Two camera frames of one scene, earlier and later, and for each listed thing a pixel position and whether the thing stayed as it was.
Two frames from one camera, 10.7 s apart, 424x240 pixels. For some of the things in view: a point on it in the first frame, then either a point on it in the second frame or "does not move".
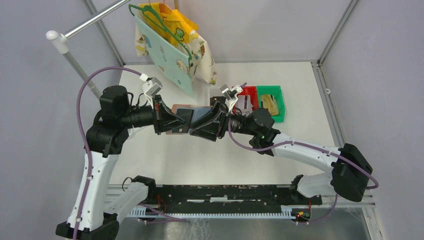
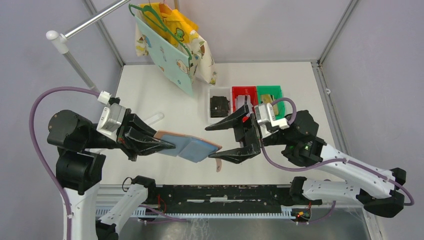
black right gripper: [208, 127] to [247, 133]
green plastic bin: [276, 91] does not move
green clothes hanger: [149, 11] does not move
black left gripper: [164, 120] to [134, 142]
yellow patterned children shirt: [182, 31] does not move
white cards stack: [244, 103] does not move
